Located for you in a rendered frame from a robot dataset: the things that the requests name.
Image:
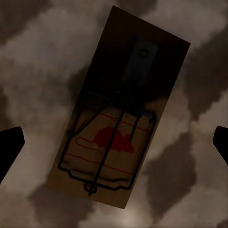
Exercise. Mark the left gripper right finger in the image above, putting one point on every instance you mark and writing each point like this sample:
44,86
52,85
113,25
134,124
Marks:
220,141

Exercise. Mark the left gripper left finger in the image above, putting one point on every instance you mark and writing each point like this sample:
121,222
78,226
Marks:
11,143

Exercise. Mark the mousetrap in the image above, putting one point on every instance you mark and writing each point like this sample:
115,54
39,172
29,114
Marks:
118,110

